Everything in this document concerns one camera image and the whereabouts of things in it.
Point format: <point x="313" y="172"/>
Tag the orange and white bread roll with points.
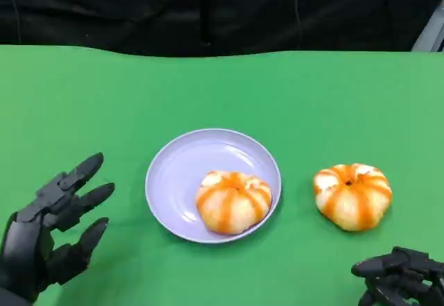
<point x="232" y="205"/>
<point x="352" y="198"/>

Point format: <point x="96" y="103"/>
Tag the lilac plate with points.
<point x="177" y="181"/>

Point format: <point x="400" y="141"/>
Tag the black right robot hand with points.
<point x="409" y="278"/>

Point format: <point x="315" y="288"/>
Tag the grey metal frame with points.
<point x="430" y="30"/>

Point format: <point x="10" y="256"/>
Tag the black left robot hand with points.
<point x="31" y="243"/>

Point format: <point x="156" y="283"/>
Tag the green table cloth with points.
<point x="222" y="94"/>

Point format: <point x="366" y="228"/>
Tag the black fabric drape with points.
<point x="208" y="11"/>

